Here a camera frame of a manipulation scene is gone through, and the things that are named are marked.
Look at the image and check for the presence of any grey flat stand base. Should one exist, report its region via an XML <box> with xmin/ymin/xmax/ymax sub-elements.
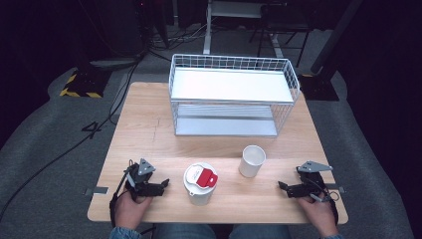
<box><xmin>89</xmin><ymin>57</ymin><xmax>142</xmax><ymax>70</ymax></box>

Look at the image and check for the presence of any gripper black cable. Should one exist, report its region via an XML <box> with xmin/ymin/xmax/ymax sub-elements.
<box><xmin>310</xmin><ymin>178</ymin><xmax>340</xmax><ymax>225</ymax></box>
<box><xmin>108</xmin><ymin>160</ymin><xmax>135</xmax><ymax>229</ymax></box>

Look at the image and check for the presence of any grey tape strip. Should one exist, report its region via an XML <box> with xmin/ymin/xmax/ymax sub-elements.
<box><xmin>325</xmin><ymin>183</ymin><xmax>346</xmax><ymax>194</ymax></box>
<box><xmin>84</xmin><ymin>186</ymin><xmax>109</xmax><ymax>196</ymax></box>

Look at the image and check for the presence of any desk with white legs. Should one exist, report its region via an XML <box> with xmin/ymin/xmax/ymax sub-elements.
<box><xmin>202</xmin><ymin>0</ymin><xmax>287</xmax><ymax>60</ymax></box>

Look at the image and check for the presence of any person's right hand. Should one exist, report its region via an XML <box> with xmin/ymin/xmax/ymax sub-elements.
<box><xmin>296</xmin><ymin>192</ymin><xmax>339</xmax><ymax>238</ymax></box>

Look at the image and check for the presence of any black metal frame stand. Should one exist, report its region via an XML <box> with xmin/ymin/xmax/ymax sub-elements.
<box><xmin>248</xmin><ymin>2</ymin><xmax>315</xmax><ymax>69</ymax></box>

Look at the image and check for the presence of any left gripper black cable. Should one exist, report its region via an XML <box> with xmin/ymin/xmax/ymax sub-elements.
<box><xmin>108</xmin><ymin>160</ymin><xmax>135</xmax><ymax>229</ymax></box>

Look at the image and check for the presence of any person's left hand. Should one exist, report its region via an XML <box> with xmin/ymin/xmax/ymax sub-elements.
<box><xmin>113</xmin><ymin>190</ymin><xmax>154</xmax><ymax>231</ymax></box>

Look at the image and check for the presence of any yellow black striped stand base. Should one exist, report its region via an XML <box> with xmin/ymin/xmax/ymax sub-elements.
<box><xmin>59</xmin><ymin>67</ymin><xmax>112</xmax><ymax>100</ymax></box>

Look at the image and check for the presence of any white cup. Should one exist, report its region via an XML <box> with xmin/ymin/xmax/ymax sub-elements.
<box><xmin>238</xmin><ymin>144</ymin><xmax>267</xmax><ymax>178</ymax></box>

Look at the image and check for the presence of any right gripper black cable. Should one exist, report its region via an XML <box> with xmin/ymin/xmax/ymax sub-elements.
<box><xmin>310</xmin><ymin>178</ymin><xmax>340</xmax><ymax>225</ymax></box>

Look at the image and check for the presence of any person's right leg in jeans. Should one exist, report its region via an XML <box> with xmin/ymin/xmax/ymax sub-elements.
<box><xmin>228</xmin><ymin>224</ymin><xmax>293</xmax><ymax>239</ymax></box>

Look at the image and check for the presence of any long black floor cable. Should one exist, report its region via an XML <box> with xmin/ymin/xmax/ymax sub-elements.
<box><xmin>0</xmin><ymin>61</ymin><xmax>142</xmax><ymax>223</ymax></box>

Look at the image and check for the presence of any white wire shelf rack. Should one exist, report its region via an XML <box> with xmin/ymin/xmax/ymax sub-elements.
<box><xmin>168</xmin><ymin>53</ymin><xmax>302</xmax><ymax>138</ymax></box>

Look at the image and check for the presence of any person's left leg in jeans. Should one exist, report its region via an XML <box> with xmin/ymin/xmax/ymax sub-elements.
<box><xmin>153</xmin><ymin>223</ymin><xmax>217</xmax><ymax>239</ymax></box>

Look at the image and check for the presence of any bundle of floor cables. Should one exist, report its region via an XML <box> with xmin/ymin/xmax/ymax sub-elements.
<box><xmin>145</xmin><ymin>21</ymin><xmax>208</xmax><ymax>63</ymax></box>

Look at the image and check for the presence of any white tumbler with red lid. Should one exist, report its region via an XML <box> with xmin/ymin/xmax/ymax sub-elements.
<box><xmin>183</xmin><ymin>161</ymin><xmax>219</xmax><ymax>206</ymax></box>

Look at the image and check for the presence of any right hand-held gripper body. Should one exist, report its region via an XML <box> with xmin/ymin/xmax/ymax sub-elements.
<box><xmin>296</xmin><ymin>160</ymin><xmax>334</xmax><ymax>201</ymax></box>

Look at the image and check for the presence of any black stand with slanted pole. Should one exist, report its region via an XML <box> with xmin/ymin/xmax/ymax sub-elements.
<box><xmin>297</xmin><ymin>0</ymin><xmax>364</xmax><ymax>102</ymax></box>

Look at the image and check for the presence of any person's leg in jeans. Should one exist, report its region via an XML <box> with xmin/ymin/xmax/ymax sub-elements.
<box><xmin>228</xmin><ymin>224</ymin><xmax>293</xmax><ymax>239</ymax></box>
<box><xmin>153</xmin><ymin>223</ymin><xmax>217</xmax><ymax>239</ymax></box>

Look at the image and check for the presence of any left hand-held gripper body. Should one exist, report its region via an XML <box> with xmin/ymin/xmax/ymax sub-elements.
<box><xmin>124</xmin><ymin>157</ymin><xmax>157</xmax><ymax>202</ymax></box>

